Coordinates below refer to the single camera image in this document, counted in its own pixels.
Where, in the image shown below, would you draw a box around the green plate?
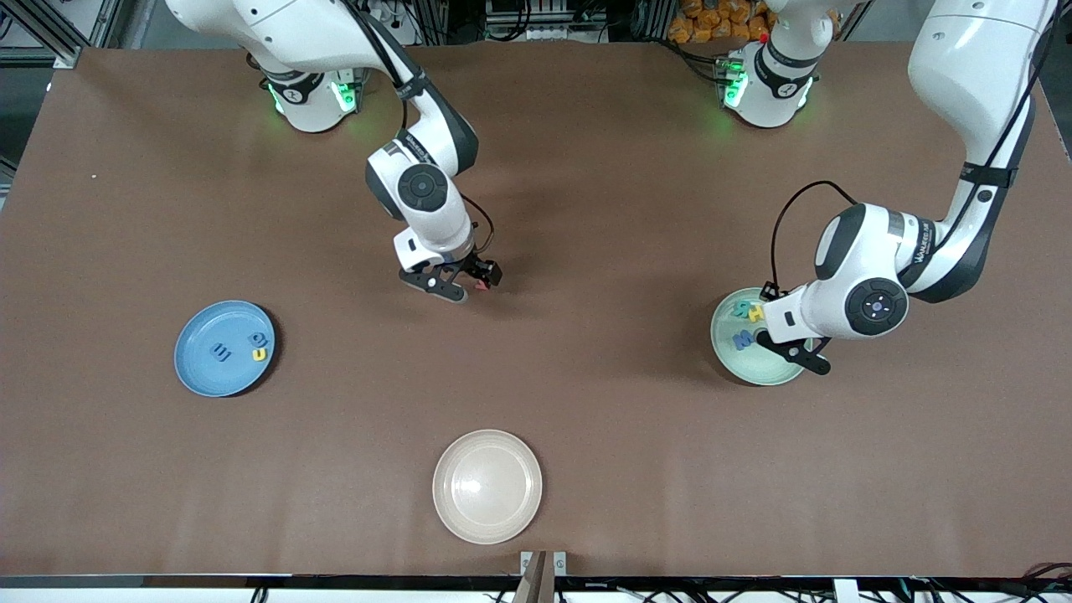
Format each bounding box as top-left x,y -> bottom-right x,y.
710,287 -> 813,387

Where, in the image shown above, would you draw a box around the aluminium frame profile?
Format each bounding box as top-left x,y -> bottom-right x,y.
0,0 -> 118,70

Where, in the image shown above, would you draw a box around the grey equipment rack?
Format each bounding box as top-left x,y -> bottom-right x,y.
484,0 -> 606,43

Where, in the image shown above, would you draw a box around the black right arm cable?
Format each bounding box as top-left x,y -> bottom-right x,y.
339,0 -> 497,256

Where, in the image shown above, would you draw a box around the blue plate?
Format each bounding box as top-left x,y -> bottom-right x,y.
173,300 -> 276,398

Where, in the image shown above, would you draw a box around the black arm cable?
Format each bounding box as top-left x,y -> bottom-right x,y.
339,0 -> 497,256
769,0 -> 1060,292

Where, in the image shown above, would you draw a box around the beige plate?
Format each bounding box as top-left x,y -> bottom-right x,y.
432,430 -> 544,545

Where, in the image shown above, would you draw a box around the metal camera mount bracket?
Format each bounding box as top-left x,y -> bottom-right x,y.
519,550 -> 568,603

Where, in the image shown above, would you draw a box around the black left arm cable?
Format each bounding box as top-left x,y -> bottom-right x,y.
769,0 -> 1060,292

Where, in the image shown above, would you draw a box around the orange packaged items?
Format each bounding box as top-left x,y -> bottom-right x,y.
668,0 -> 776,44

